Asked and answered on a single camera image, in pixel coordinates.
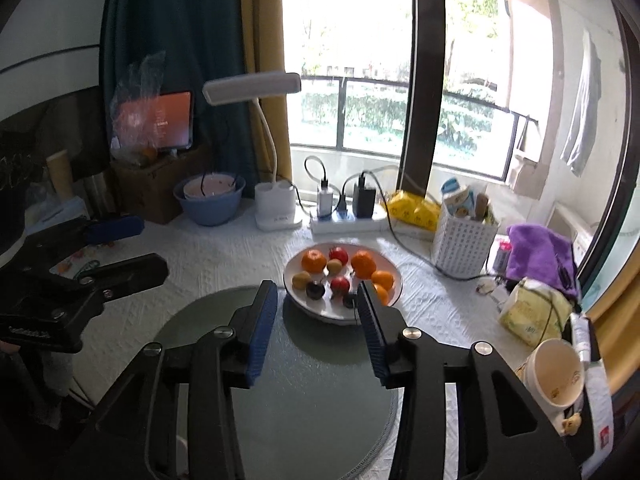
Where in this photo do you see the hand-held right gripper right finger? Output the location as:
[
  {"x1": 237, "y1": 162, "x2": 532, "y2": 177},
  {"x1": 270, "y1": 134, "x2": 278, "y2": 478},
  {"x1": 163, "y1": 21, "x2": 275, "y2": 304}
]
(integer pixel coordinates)
[{"x1": 356, "y1": 280, "x2": 583, "y2": 480}]

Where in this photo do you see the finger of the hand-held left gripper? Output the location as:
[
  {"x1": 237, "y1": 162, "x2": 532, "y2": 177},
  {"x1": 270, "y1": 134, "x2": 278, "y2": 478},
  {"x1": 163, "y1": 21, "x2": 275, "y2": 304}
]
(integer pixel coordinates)
[
  {"x1": 22, "y1": 213, "x2": 147, "y2": 267},
  {"x1": 50, "y1": 253, "x2": 169, "y2": 322}
]

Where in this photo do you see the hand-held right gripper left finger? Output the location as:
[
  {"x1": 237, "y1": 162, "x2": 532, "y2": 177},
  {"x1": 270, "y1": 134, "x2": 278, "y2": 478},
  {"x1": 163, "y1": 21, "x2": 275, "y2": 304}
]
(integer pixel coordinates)
[{"x1": 65, "y1": 280, "x2": 279, "y2": 480}]

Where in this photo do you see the white plate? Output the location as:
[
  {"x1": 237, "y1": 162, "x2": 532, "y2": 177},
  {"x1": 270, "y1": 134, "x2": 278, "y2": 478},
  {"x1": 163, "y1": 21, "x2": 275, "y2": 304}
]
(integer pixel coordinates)
[{"x1": 283, "y1": 243, "x2": 404, "y2": 327}]

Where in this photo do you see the cardboard box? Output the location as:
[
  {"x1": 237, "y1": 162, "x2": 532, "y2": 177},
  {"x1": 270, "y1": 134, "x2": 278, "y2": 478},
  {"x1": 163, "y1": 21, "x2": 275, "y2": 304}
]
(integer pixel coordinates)
[{"x1": 110, "y1": 147, "x2": 211, "y2": 225}]

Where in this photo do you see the light blue box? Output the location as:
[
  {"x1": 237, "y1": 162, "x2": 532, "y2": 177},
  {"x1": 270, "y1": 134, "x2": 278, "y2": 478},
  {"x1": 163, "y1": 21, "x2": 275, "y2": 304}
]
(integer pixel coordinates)
[{"x1": 25, "y1": 199, "x2": 87, "y2": 227}]

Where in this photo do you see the round grey glass mat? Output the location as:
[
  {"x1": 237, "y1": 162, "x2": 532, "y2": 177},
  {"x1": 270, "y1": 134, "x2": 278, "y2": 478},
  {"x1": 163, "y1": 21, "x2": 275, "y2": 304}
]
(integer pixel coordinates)
[{"x1": 150, "y1": 285, "x2": 401, "y2": 480}]

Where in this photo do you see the white textured tablecloth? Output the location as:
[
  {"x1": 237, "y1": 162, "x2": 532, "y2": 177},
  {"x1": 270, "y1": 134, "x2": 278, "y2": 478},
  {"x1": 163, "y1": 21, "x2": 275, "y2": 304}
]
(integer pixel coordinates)
[{"x1": 65, "y1": 195, "x2": 596, "y2": 480}]

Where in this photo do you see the blue bowl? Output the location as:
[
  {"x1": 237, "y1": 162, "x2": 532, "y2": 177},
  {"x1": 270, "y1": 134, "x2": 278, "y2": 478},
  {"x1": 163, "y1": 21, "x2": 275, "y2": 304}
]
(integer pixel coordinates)
[{"x1": 173, "y1": 174, "x2": 247, "y2": 227}]

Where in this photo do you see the pink bowl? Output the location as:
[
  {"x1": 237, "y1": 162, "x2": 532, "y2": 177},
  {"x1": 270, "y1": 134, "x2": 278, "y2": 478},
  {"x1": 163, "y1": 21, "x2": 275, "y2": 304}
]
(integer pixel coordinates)
[{"x1": 182, "y1": 174, "x2": 237, "y2": 200}]

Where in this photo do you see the dark printed cloth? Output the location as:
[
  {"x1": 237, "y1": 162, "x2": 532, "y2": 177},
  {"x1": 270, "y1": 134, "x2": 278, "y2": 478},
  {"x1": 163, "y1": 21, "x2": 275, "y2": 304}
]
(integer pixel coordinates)
[{"x1": 0, "y1": 130, "x2": 46, "y2": 241}]

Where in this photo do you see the white flat box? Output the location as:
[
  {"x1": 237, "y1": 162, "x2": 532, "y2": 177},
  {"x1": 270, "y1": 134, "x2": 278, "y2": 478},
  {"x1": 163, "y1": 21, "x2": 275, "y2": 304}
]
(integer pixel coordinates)
[{"x1": 395, "y1": 225, "x2": 436, "y2": 242}]

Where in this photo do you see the white power strip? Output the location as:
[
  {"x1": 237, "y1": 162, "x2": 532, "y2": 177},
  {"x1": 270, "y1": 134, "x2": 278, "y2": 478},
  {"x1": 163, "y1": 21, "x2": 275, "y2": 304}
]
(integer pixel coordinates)
[{"x1": 309, "y1": 210, "x2": 391, "y2": 235}]

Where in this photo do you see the tablet with orange screen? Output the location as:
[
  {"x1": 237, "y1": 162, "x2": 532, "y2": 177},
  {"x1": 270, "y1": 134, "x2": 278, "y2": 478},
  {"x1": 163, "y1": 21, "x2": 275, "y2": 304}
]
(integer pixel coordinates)
[{"x1": 120, "y1": 91, "x2": 195, "y2": 150}]

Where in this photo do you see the white desk lamp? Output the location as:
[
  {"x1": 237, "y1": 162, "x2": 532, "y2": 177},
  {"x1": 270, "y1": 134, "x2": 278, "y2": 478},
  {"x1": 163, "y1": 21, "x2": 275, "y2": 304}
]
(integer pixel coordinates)
[{"x1": 202, "y1": 72, "x2": 305, "y2": 232}]

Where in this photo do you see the white plastic basket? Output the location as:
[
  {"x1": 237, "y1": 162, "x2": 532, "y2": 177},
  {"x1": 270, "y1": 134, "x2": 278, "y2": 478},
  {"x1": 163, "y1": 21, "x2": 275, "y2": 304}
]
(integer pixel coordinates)
[{"x1": 432, "y1": 200, "x2": 500, "y2": 280}]

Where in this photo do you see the yellow duck print packet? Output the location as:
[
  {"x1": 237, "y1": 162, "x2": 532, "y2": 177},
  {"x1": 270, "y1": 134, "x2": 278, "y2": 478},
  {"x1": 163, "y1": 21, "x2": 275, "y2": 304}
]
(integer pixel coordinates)
[{"x1": 385, "y1": 190, "x2": 443, "y2": 231}]

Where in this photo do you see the black charger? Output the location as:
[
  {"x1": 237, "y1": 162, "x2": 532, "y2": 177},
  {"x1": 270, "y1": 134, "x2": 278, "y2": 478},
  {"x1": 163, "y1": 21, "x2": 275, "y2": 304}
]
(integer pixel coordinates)
[{"x1": 353, "y1": 182, "x2": 375, "y2": 218}]

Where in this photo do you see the clear plastic bag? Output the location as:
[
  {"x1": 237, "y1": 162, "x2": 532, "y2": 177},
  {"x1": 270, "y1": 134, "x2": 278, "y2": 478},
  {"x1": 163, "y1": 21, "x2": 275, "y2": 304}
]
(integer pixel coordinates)
[{"x1": 110, "y1": 52, "x2": 168, "y2": 168}]

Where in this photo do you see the pink white small box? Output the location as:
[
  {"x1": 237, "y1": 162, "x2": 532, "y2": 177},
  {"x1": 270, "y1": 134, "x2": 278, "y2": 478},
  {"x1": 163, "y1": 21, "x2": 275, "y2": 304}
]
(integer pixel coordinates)
[{"x1": 494, "y1": 241, "x2": 514, "y2": 272}]

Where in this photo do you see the yellow green tissue pack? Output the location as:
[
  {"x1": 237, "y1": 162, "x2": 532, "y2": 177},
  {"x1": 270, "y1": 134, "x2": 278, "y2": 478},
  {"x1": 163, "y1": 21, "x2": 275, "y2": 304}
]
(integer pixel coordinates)
[{"x1": 500, "y1": 277, "x2": 576, "y2": 346}]

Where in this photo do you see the white duck print carton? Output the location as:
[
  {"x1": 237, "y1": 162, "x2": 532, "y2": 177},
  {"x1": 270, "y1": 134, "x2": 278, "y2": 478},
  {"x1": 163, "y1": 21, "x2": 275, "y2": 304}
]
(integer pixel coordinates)
[{"x1": 441, "y1": 180, "x2": 476, "y2": 218}]

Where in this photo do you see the cream bear print cup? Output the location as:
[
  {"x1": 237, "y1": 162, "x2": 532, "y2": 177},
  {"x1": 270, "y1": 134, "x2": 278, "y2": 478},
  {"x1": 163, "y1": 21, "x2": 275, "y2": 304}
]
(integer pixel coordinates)
[{"x1": 520, "y1": 338, "x2": 588, "y2": 433}]

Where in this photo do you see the purple cloth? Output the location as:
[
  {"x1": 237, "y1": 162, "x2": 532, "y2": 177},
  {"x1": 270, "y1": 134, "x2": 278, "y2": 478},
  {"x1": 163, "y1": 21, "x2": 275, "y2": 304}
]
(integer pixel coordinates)
[{"x1": 505, "y1": 223, "x2": 581, "y2": 296}]

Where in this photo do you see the teal curtain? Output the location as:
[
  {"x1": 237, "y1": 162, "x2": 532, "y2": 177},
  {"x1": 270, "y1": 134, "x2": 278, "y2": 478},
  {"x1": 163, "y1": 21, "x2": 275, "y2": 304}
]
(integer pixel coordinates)
[{"x1": 100, "y1": 0, "x2": 261, "y2": 201}]

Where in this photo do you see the black balcony railing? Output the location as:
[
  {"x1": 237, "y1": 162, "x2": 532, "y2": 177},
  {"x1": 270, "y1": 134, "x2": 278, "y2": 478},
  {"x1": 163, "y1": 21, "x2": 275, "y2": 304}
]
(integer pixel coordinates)
[{"x1": 300, "y1": 75, "x2": 541, "y2": 181}]

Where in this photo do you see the white tube with red label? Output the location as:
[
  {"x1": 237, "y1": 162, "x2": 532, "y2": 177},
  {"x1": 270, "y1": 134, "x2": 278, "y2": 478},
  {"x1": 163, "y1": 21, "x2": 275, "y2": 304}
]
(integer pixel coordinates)
[{"x1": 570, "y1": 312, "x2": 614, "y2": 476}]

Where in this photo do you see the yellow curtain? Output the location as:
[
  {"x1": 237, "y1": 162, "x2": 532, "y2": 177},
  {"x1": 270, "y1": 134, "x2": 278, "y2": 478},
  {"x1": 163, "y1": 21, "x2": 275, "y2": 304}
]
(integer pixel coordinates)
[{"x1": 242, "y1": 0, "x2": 296, "y2": 186}]

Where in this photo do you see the hanging grey garment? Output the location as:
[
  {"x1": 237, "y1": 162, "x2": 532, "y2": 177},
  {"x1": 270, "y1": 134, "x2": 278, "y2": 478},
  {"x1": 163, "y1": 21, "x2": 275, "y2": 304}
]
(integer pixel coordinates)
[{"x1": 560, "y1": 30, "x2": 603, "y2": 177}]

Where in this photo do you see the long black cable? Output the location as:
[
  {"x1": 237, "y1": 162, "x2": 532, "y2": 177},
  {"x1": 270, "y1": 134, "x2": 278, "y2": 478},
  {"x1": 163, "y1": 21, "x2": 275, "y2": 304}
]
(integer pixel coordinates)
[{"x1": 345, "y1": 170, "x2": 566, "y2": 341}]

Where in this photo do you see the looped black charging cable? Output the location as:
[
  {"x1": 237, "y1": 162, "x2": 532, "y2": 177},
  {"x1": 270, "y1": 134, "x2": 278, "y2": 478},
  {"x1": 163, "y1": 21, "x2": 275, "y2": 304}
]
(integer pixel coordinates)
[{"x1": 304, "y1": 156, "x2": 331, "y2": 191}]

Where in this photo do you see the dark window frame post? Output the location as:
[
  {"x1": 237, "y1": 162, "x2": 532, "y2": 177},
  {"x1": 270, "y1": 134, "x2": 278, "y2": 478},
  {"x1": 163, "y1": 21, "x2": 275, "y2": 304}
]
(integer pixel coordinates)
[{"x1": 400, "y1": 0, "x2": 446, "y2": 196}]

